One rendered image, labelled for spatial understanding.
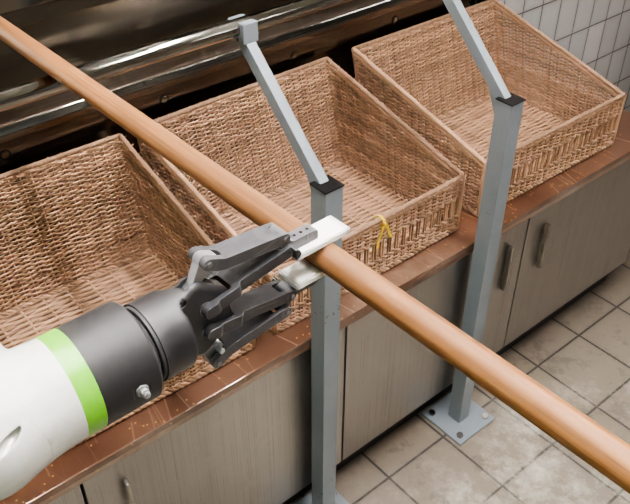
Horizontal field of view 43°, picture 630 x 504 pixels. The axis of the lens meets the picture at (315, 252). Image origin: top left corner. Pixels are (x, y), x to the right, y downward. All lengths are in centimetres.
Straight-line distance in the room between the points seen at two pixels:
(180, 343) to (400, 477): 146
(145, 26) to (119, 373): 118
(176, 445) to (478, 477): 88
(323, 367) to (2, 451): 103
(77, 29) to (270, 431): 90
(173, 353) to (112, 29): 112
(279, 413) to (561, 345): 110
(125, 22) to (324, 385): 84
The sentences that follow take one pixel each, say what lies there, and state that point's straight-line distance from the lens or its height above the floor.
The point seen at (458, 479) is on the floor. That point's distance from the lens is 212.
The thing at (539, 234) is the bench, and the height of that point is 47.
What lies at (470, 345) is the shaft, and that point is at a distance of 69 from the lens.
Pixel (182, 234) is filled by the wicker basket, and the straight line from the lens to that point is 164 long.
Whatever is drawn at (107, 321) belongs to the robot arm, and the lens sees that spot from 67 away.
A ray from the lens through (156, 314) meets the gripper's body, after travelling 69.
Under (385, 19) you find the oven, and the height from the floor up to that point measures 88.
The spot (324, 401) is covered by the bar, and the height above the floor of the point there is 44.
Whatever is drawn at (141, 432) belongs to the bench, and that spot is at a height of 58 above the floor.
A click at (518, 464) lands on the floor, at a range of 218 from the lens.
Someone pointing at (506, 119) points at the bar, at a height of 92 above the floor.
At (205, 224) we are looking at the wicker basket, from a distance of 164.
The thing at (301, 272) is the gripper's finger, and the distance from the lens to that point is 80.
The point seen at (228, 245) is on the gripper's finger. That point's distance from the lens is 72.
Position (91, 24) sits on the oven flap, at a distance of 170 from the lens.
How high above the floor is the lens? 169
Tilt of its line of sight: 38 degrees down
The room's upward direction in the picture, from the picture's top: straight up
